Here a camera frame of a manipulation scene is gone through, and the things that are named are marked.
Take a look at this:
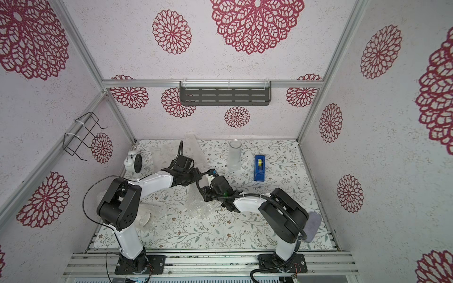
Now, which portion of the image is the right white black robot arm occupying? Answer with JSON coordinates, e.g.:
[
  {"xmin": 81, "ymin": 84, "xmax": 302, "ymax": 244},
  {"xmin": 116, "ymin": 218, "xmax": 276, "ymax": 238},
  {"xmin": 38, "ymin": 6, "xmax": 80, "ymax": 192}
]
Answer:
[{"xmin": 196, "ymin": 172, "xmax": 309, "ymax": 262}]

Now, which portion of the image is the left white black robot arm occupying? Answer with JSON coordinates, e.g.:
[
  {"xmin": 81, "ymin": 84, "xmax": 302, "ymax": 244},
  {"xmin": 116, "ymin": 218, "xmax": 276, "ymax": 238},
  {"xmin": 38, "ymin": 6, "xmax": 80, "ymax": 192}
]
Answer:
[{"xmin": 97, "ymin": 156, "xmax": 200, "ymax": 261}]

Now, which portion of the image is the back clear glass vase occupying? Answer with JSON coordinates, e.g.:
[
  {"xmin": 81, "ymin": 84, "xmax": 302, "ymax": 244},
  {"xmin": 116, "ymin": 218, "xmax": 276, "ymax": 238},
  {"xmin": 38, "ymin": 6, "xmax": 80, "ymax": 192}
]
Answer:
[{"xmin": 228, "ymin": 139, "xmax": 242, "ymax": 172}]

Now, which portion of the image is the blue tape dispenser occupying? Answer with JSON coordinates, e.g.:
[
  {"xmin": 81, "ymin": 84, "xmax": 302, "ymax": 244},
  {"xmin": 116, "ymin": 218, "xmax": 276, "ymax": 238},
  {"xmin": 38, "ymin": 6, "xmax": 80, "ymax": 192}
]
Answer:
[{"xmin": 254, "ymin": 154, "xmax": 265, "ymax": 182}]

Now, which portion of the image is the grey oval sponge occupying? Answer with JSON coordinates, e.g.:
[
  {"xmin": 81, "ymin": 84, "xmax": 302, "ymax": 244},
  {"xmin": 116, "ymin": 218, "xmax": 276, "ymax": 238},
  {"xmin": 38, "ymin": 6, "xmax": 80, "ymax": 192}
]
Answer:
[{"xmin": 304, "ymin": 211, "xmax": 322, "ymax": 243}]

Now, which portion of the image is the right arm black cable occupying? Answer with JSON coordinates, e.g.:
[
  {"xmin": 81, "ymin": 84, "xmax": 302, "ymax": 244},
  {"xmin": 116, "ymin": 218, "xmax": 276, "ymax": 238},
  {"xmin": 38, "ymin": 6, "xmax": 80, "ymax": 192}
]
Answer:
[{"xmin": 195, "ymin": 169, "xmax": 309, "ymax": 283}]

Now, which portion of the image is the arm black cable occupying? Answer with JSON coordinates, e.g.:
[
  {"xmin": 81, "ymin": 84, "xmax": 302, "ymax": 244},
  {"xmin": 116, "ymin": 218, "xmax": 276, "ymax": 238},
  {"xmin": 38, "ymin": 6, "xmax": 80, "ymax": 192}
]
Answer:
[
  {"xmin": 82, "ymin": 140, "xmax": 184, "ymax": 231},
  {"xmin": 195, "ymin": 169, "xmax": 309, "ymax": 283}
]

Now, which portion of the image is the grey slotted wall shelf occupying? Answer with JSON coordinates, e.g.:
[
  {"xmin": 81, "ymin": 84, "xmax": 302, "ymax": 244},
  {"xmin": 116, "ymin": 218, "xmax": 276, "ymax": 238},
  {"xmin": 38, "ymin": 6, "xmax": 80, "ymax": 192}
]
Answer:
[{"xmin": 179, "ymin": 81, "xmax": 272, "ymax": 106}]

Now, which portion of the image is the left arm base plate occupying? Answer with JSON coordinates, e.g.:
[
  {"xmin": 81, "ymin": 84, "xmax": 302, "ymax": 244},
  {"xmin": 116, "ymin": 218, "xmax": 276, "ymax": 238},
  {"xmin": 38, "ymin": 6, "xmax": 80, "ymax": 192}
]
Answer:
[{"xmin": 114, "ymin": 255, "xmax": 166, "ymax": 275}]

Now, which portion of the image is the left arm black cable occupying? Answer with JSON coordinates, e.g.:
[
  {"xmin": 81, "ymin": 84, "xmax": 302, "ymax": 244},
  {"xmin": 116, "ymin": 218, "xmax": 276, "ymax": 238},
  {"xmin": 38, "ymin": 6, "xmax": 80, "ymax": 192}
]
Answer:
[{"xmin": 82, "ymin": 140, "xmax": 184, "ymax": 231}]

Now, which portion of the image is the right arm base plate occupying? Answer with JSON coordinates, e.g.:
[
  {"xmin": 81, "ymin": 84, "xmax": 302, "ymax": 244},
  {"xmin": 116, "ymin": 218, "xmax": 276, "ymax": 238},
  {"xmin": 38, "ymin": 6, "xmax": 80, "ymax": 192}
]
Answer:
[{"xmin": 258, "ymin": 254, "xmax": 308, "ymax": 274}]

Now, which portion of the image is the black wire wall basket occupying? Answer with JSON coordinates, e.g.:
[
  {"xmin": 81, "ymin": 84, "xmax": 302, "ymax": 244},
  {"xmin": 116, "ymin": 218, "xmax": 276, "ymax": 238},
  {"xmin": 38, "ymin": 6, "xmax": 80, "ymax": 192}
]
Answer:
[{"xmin": 62, "ymin": 112, "xmax": 107, "ymax": 162}]

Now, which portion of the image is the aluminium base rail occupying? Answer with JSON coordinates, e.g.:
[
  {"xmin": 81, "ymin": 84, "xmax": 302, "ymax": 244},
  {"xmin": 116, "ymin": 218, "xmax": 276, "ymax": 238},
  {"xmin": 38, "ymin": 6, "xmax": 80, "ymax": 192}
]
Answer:
[{"xmin": 61, "ymin": 251, "xmax": 359, "ymax": 279}]

